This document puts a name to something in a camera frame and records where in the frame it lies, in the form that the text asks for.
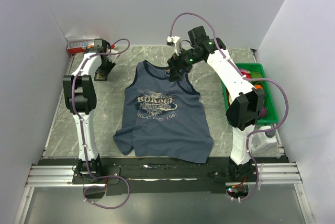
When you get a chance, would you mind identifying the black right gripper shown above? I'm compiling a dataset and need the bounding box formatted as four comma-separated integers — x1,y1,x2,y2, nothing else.
167,46,203,83

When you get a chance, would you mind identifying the blue sleeveless shirt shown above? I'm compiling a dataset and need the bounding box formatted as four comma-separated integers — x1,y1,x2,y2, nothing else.
113,60,214,164

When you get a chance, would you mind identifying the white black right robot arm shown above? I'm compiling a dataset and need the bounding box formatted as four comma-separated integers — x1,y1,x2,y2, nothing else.
166,26,265,182

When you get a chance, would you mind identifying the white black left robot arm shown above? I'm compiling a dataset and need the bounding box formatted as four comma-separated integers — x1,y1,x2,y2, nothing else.
62,39,110,183

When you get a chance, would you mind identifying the red white cardboard box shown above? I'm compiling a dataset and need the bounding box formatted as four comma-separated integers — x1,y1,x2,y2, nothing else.
66,39,94,55

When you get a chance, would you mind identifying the green plastic bin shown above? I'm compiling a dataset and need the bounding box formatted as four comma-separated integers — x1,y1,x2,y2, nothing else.
236,63,279,125

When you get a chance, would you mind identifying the green toy pepper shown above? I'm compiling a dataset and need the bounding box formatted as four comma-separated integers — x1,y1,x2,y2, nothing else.
250,72,264,79

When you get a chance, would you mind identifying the purple toy eggplant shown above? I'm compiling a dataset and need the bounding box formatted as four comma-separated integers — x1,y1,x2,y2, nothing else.
261,106,267,117

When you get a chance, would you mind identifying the white bottle grey cap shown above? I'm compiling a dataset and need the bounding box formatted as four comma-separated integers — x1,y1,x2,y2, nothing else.
251,130,277,154

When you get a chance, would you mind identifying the black rectangular frame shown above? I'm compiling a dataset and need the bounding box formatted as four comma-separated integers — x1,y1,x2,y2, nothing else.
94,73,108,82

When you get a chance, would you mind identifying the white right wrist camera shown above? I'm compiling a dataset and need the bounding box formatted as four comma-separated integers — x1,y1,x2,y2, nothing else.
166,36,181,55

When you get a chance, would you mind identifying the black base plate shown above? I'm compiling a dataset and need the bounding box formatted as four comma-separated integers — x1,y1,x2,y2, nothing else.
37,156,289,195

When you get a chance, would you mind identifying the aluminium frame rail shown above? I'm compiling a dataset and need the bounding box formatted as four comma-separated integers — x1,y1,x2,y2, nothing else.
25,163,303,187

